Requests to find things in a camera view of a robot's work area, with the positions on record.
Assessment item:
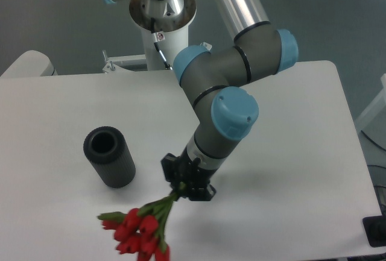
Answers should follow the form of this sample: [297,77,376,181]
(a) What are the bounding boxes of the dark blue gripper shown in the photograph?
[160,153,217,201]

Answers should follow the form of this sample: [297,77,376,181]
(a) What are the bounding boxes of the red tulip bouquet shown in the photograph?
[97,183,186,260]

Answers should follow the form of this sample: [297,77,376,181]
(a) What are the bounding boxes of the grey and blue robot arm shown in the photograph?
[104,0,299,201]

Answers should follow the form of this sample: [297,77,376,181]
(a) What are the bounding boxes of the black ribbed cylindrical vase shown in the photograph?
[83,126,136,189]

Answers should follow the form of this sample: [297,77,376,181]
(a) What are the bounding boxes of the white rounded chair back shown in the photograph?
[1,50,58,79]

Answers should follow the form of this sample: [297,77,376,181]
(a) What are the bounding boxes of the black device at table edge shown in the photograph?
[362,215,385,248]

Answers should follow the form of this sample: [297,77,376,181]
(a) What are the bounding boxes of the white furniture at right edge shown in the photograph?
[354,74,385,135]

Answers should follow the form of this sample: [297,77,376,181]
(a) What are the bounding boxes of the black cable on pedestal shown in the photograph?
[150,16,174,71]

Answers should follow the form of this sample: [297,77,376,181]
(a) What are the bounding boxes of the white metal base bracket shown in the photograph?
[102,41,212,73]

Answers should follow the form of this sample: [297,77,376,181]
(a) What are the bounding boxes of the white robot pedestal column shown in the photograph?
[128,0,197,71]

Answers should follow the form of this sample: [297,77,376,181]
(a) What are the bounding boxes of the black cables on floor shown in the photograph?
[360,128,386,210]

